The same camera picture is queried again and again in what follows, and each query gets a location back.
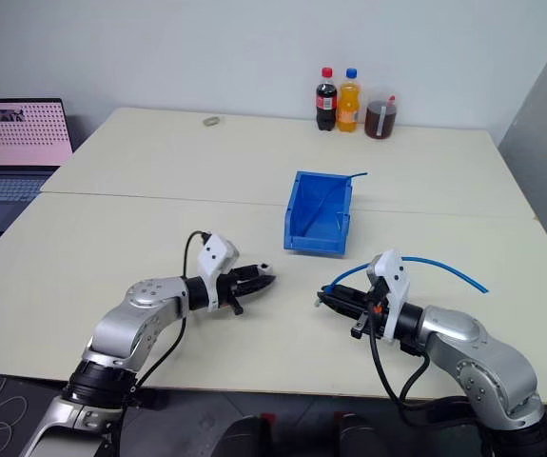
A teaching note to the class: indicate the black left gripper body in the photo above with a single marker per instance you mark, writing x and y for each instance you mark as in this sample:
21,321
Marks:
228,289

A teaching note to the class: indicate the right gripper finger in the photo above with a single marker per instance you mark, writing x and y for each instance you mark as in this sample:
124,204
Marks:
342,306
344,292

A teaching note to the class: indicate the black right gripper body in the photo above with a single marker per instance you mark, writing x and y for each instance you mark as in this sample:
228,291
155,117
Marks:
365,311

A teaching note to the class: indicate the small white coupler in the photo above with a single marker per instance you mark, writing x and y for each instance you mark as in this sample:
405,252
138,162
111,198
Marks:
319,301

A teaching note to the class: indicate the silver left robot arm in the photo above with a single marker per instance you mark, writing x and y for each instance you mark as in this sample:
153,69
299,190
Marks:
125,328

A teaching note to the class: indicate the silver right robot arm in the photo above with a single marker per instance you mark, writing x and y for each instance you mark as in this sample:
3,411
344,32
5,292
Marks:
482,362

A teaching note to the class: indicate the blue plastic bin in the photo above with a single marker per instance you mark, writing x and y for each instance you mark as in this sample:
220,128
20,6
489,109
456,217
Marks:
318,238

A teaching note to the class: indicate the dark rounded shape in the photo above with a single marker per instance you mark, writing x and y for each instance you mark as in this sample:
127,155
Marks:
249,438
361,438

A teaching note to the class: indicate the jar of brown liquid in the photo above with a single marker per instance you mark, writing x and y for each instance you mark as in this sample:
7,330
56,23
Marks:
380,121

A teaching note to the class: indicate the cola bottle red cap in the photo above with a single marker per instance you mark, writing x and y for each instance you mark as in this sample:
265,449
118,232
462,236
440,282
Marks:
326,102

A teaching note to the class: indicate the orange soda bottle blue cap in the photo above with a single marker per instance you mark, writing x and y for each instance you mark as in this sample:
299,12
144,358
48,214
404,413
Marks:
349,107

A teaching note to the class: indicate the open laptop computer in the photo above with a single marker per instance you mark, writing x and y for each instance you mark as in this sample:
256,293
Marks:
16,138

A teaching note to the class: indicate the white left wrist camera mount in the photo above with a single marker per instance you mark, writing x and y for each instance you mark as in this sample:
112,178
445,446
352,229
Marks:
215,259

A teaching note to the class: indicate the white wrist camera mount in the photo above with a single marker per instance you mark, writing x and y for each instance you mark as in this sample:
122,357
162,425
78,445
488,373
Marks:
215,259
394,281

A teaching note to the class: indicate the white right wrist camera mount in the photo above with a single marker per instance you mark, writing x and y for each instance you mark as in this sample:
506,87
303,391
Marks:
394,281

